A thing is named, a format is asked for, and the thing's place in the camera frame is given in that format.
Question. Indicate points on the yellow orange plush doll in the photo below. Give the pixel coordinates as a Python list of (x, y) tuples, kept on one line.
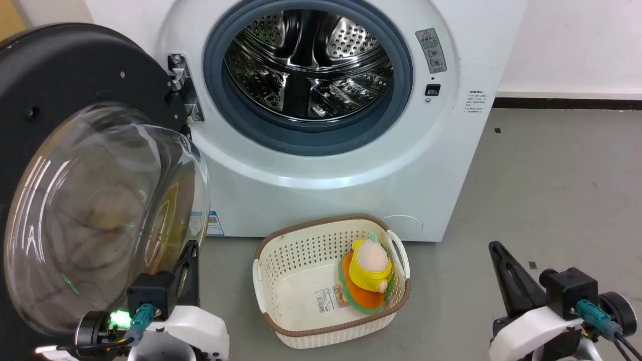
[(370, 268)]

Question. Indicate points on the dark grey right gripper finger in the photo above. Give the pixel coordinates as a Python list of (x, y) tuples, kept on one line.
[(521, 291)]

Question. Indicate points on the white front-load washing machine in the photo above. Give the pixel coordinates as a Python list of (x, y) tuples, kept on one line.
[(351, 190)]

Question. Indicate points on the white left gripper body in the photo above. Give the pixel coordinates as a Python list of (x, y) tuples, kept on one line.
[(195, 333)]

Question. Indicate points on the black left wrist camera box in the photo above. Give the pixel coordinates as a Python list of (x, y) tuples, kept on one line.
[(150, 293)]

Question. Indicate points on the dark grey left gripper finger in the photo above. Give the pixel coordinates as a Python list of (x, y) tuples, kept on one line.
[(193, 276), (179, 283)]

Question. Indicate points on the yellow wooden board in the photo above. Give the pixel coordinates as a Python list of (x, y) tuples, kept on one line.
[(10, 17)]

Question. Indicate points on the white barcode label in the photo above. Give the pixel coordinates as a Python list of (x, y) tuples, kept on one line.
[(328, 299)]

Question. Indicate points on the black round glass washer door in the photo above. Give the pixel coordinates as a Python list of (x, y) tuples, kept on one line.
[(75, 65)]

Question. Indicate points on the blue white energy sticker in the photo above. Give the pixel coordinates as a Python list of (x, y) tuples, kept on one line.
[(214, 224)]

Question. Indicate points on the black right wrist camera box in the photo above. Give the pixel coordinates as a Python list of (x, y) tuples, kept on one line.
[(572, 291)]

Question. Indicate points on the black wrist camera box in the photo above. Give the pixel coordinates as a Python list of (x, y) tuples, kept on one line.
[(150, 293), (572, 291)]

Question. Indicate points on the small printed text label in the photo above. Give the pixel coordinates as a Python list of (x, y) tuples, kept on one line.
[(474, 103)]

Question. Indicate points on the metal door hinge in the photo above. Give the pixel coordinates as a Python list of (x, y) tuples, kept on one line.
[(181, 80)]

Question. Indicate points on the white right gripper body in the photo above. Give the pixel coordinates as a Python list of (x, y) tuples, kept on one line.
[(531, 333)]

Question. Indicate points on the black wall baseboard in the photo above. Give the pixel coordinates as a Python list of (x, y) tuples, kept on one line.
[(567, 103)]

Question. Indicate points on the perforated steel washer drum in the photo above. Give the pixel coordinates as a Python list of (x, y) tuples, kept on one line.
[(311, 65)]

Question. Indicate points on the cream plastic laundry basket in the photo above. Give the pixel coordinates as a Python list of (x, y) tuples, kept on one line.
[(296, 281)]

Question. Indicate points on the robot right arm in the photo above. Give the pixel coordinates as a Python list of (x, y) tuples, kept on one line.
[(622, 311)]

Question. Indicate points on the grey warning sticker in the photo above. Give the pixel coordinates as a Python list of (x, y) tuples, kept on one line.
[(431, 50)]

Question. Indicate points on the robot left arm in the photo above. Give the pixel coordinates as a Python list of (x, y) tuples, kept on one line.
[(95, 328)]

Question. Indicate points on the black door latch slot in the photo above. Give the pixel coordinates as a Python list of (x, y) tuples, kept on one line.
[(433, 90)]

